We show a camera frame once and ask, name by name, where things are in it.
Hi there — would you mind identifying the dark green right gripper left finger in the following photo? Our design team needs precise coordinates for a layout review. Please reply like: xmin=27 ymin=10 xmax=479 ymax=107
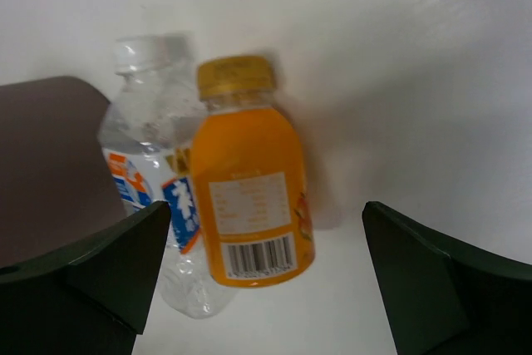
xmin=1 ymin=201 xmax=170 ymax=354

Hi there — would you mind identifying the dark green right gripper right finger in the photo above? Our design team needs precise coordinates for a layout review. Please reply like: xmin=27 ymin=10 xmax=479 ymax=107
xmin=362 ymin=201 xmax=531 ymax=354

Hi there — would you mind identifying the clear bottle orange-blue label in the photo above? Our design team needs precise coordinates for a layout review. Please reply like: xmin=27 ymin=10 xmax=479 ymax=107
xmin=98 ymin=33 xmax=235 ymax=319

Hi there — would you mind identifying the orange juice bottle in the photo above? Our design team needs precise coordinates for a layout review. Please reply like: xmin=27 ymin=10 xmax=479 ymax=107
xmin=190 ymin=55 xmax=315 ymax=288

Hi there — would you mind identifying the brown plastic bin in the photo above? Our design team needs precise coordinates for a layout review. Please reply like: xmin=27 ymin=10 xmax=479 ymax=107
xmin=1 ymin=76 xmax=126 ymax=268

